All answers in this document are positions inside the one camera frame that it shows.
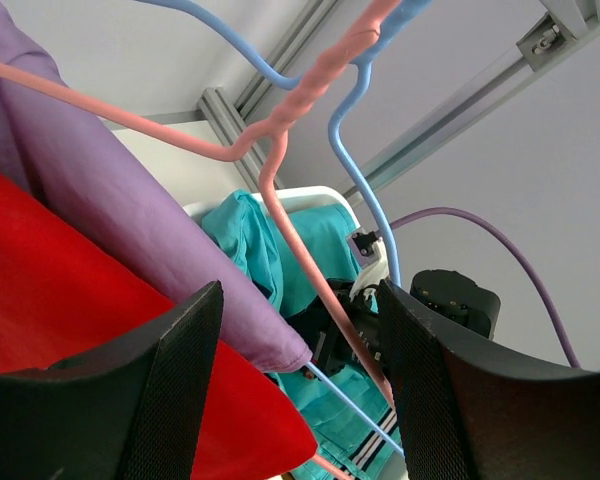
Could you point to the red trousers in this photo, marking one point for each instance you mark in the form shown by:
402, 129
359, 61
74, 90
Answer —
60, 296

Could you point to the teal trousers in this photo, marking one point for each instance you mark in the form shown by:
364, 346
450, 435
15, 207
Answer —
290, 260

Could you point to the lilac trousers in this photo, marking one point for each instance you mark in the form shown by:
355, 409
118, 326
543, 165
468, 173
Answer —
67, 159

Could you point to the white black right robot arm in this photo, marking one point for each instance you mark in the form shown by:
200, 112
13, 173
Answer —
446, 292

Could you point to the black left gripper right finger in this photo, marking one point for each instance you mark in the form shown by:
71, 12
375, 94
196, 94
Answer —
469, 408

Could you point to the aluminium right frame post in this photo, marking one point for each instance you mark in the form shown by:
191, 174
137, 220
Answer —
445, 68

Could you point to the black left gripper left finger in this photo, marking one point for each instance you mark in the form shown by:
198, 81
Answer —
128, 409

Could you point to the blue hanger of lilac trousers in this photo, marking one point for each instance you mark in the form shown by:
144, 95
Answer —
359, 46

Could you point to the white plastic basket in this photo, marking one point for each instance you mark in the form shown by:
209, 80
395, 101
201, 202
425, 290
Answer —
300, 197

